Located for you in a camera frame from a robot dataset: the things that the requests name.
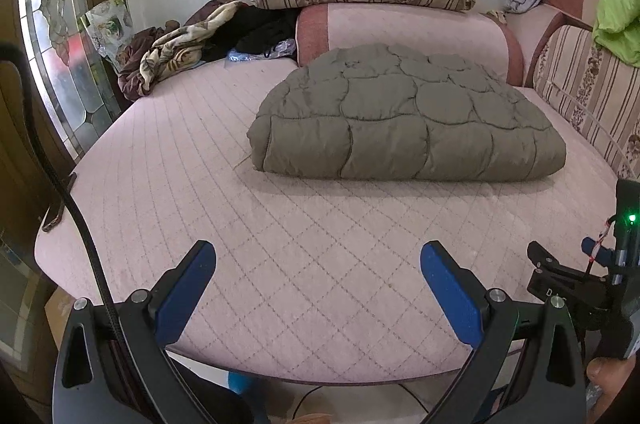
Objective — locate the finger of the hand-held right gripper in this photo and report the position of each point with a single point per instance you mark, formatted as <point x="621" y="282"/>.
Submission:
<point x="560" y="281"/>

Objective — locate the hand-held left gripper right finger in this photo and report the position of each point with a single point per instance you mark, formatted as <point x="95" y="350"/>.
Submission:
<point x="452" y="299"/>

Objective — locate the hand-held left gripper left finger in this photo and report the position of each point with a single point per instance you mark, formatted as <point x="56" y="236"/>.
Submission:
<point x="182" y="299"/>

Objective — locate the grey quilted duvet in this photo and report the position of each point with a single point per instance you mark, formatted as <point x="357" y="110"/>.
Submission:
<point x="400" y="123"/>

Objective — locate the black clothes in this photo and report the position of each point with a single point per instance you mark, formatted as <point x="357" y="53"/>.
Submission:
<point x="260" y="28"/>

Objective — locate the person's right hand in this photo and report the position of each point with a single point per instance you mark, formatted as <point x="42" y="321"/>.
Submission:
<point x="607" y="376"/>

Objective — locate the cardboard box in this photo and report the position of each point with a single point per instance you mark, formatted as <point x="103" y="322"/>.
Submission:
<point x="60" y="311"/>

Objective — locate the maroon cloth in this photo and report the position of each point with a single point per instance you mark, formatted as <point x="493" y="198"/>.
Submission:
<point x="130" y="73"/>

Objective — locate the blue plastic packet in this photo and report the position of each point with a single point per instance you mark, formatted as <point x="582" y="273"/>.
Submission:
<point x="240" y="55"/>

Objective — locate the beige patterned blanket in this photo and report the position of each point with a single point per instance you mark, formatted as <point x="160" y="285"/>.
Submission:
<point x="170" y="48"/>

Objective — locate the green cloth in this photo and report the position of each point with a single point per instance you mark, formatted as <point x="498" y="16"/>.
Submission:
<point x="620" y="18"/>

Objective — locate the pink bolster cushion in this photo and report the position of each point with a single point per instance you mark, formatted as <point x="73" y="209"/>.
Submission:
<point x="400" y="28"/>

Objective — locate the printed plastic bag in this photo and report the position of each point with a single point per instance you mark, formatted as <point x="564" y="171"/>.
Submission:
<point x="112" y="23"/>

